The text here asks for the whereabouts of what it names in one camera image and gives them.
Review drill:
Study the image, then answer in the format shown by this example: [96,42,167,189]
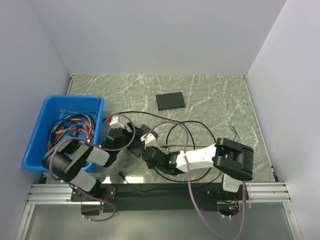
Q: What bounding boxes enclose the black network switch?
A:
[155,92,186,111]
[126,124,158,158]

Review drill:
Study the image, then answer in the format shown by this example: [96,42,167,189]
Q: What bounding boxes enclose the black ethernet cable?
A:
[102,111,217,183]

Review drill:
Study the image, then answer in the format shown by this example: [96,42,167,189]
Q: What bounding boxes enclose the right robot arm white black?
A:
[142,137,254,200]

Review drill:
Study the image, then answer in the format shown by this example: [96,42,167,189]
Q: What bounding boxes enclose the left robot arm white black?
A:
[41,122,137,201]

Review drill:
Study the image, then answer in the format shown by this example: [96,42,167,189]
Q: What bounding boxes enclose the blue plastic bin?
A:
[22,95,105,171]

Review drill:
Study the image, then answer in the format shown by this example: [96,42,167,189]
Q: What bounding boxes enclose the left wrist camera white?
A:
[106,116,124,129]

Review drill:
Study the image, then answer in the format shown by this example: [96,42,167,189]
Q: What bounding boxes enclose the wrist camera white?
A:
[106,116,124,129]
[140,133,157,147]

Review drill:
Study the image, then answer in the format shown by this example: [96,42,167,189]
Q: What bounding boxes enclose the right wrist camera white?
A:
[140,133,157,147]

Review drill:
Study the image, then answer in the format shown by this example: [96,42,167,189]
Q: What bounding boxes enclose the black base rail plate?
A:
[69,182,251,214]

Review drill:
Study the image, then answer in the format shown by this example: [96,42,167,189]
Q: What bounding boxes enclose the bundle of coloured cables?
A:
[46,108,97,167]

